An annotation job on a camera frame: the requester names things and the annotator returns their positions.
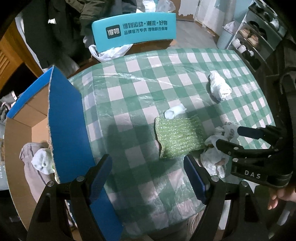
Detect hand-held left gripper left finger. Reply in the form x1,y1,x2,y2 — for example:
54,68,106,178
28,154,113,241

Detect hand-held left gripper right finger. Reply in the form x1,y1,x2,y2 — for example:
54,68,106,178
184,155,269,241

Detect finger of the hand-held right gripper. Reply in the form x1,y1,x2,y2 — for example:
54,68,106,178
237,125,284,145
216,138,275,163

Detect white plastic bag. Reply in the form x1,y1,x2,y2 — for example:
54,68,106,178
200,123,240,179
88,44,133,62

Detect grey sock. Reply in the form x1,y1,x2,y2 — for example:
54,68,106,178
20,142,57,186

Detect blue cardboard box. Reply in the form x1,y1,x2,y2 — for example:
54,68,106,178
3,65,125,241

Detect person's right hand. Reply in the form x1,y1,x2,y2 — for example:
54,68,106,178
268,186,296,210

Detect green bubble wrap sheet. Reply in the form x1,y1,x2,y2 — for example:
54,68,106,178
154,116,207,159

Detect white rolled cloth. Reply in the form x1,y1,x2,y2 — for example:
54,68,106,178
209,71,232,103

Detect small white rolled sock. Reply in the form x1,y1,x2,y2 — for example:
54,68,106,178
164,104,187,119

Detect group of assorted shoes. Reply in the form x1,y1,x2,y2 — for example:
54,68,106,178
232,4,282,68

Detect light blue bin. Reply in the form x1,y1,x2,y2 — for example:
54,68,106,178
217,22,237,50

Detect green checkered tablecloth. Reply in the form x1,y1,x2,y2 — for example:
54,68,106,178
68,47,277,240

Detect shoe rack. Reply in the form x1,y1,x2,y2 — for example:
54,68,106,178
227,2,290,73

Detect small white bag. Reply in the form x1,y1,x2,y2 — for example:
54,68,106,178
223,21,236,32

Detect grey hoodie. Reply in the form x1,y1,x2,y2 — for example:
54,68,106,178
0,91,18,123

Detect teal printed box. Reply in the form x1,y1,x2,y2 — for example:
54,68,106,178
91,13,177,53

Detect wooden louvered wardrobe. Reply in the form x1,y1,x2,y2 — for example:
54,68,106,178
0,25,45,93

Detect black coat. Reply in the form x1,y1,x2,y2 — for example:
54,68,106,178
21,0,93,70

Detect olive green jacket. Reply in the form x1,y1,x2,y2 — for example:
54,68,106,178
79,0,137,24

